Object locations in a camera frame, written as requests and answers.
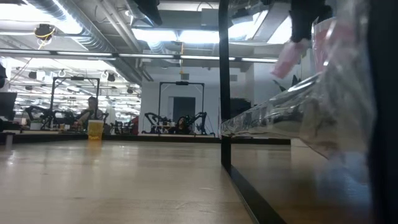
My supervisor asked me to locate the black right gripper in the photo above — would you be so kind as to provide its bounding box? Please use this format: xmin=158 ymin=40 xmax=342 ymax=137
xmin=290 ymin=0 xmax=333 ymax=44

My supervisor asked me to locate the person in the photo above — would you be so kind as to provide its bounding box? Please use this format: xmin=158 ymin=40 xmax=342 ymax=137
xmin=76 ymin=95 xmax=105 ymax=130

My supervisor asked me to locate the overhead light bar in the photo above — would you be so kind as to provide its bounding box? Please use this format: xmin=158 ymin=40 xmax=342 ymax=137
xmin=0 ymin=48 xmax=279 ymax=65

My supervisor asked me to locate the black computer monitor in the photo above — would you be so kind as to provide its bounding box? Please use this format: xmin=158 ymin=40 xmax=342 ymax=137
xmin=0 ymin=91 xmax=18 ymax=121

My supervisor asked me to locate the black yellow ceiling cable reel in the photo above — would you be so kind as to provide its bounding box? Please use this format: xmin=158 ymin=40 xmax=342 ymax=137
xmin=33 ymin=23 xmax=57 ymax=40

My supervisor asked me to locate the large orange pill bottle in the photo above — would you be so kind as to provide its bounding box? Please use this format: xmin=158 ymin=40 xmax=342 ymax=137
xmin=88 ymin=119 xmax=105 ymax=141

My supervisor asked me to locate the grey door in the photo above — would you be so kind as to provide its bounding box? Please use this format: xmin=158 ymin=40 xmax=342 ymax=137
xmin=172 ymin=96 xmax=197 ymax=125

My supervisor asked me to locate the black robot station frame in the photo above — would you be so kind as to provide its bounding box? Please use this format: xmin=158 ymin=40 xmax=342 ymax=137
xmin=48 ymin=76 xmax=101 ymax=125
xmin=157 ymin=81 xmax=206 ymax=125

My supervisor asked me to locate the clear plastic sheet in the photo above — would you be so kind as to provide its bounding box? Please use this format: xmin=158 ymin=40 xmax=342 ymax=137
xmin=219 ymin=0 xmax=379 ymax=162

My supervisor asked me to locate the wooden shelf with black frame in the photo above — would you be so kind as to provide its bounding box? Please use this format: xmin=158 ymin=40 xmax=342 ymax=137
xmin=218 ymin=0 xmax=398 ymax=224

